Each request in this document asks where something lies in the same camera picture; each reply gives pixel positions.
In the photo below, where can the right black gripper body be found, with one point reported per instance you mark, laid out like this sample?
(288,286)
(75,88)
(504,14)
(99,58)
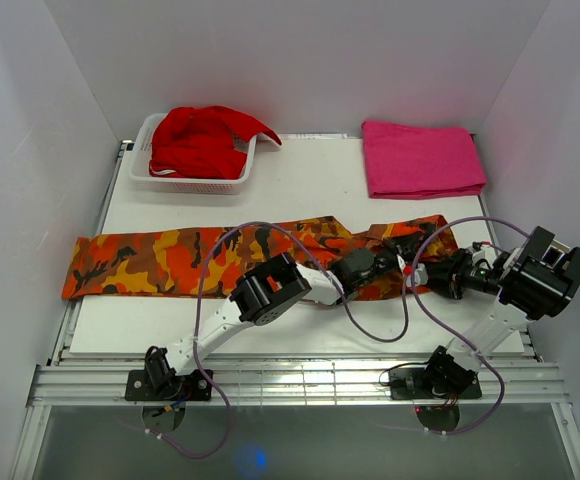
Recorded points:
(458,280)

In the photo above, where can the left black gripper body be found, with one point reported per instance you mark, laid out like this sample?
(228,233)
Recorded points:
(386,260)

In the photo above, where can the orange camouflage trousers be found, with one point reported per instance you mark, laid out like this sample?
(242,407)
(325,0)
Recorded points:
(208,261)

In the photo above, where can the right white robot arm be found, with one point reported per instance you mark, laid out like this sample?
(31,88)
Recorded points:
(537,280)

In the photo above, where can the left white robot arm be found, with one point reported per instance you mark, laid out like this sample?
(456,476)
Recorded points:
(261,296)

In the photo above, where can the pink folded trousers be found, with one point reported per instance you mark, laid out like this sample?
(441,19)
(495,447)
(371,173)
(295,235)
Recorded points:
(415,163)

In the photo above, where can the red garment in basket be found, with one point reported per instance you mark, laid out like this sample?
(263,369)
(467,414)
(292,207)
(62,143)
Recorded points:
(198,143)

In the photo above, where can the white plastic basket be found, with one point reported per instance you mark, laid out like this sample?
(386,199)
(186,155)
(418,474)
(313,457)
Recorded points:
(139,166)

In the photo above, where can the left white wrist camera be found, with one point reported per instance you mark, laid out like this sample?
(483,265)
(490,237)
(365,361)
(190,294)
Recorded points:
(415,277)

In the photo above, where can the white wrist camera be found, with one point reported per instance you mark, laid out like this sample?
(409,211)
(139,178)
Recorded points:
(488,256)
(415,277)

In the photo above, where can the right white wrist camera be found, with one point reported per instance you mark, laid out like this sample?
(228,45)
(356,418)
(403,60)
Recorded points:
(488,256)

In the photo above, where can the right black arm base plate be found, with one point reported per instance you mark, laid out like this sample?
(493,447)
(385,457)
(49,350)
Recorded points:
(410,383)

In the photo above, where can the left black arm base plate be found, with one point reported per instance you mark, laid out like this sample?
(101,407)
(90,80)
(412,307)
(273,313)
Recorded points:
(191,387)

